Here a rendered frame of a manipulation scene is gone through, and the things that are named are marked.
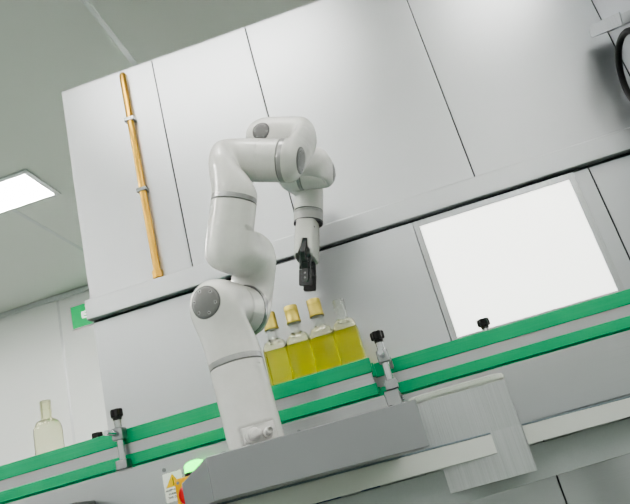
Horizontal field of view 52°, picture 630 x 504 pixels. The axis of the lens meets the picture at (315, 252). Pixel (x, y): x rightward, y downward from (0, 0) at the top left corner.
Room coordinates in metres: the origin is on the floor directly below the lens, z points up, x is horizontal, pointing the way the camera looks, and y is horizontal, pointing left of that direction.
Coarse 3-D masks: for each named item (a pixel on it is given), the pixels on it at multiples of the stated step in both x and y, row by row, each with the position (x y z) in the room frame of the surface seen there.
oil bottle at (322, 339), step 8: (320, 328) 1.50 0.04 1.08; (328, 328) 1.50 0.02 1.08; (312, 336) 1.50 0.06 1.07; (320, 336) 1.49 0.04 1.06; (328, 336) 1.49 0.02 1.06; (312, 344) 1.50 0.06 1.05; (320, 344) 1.49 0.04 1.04; (328, 344) 1.49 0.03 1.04; (320, 352) 1.50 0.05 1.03; (328, 352) 1.49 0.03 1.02; (336, 352) 1.49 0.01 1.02; (320, 360) 1.50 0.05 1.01; (328, 360) 1.49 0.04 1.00; (336, 360) 1.49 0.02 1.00; (320, 368) 1.50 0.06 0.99; (328, 368) 1.49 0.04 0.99
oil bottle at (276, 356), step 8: (272, 344) 1.51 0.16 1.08; (280, 344) 1.50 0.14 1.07; (264, 352) 1.51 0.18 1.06; (272, 352) 1.51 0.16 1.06; (280, 352) 1.50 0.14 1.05; (272, 360) 1.51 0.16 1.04; (280, 360) 1.50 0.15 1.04; (288, 360) 1.51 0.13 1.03; (272, 368) 1.51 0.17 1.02; (280, 368) 1.51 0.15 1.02; (288, 368) 1.50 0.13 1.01; (272, 376) 1.51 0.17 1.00; (280, 376) 1.51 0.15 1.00; (288, 376) 1.50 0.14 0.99; (272, 384) 1.51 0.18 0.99
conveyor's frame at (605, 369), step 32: (576, 352) 1.41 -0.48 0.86; (608, 352) 1.40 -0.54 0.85; (448, 384) 1.44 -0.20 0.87; (512, 384) 1.42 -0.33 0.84; (544, 384) 1.41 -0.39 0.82; (576, 384) 1.41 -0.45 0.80; (608, 384) 1.40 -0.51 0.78; (320, 416) 1.37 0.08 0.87; (352, 416) 1.36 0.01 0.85; (544, 416) 1.42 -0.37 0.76; (224, 448) 1.39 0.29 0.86; (96, 480) 1.43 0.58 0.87; (128, 480) 1.42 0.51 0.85; (160, 480) 1.41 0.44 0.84
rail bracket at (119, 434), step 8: (120, 408) 1.42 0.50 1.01; (112, 416) 1.41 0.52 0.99; (120, 416) 1.42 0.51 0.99; (120, 424) 1.42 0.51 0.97; (104, 432) 1.36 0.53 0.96; (112, 432) 1.38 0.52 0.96; (120, 432) 1.41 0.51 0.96; (120, 440) 1.42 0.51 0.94; (120, 448) 1.42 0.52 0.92; (120, 456) 1.42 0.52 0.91; (120, 464) 1.41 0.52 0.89; (128, 464) 1.42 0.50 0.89
